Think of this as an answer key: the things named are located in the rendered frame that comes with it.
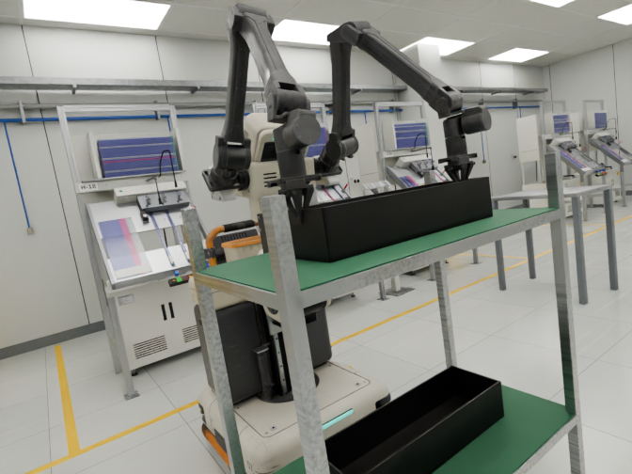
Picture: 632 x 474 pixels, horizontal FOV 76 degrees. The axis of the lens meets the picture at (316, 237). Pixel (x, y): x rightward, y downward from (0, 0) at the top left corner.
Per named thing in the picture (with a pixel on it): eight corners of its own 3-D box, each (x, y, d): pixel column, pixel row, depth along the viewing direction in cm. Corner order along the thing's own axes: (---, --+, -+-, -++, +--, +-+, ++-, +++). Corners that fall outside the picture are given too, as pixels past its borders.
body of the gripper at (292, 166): (323, 181, 87) (317, 147, 86) (282, 187, 81) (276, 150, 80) (307, 185, 92) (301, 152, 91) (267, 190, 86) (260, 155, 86)
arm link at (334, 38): (341, 22, 136) (321, 23, 130) (374, 20, 127) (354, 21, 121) (342, 152, 156) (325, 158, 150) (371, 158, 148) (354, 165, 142)
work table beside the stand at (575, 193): (585, 305, 287) (576, 192, 277) (499, 290, 349) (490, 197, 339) (618, 289, 307) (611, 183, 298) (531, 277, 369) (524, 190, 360)
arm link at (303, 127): (304, 101, 89) (266, 95, 85) (329, 85, 79) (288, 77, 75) (304, 155, 89) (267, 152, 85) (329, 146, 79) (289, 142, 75)
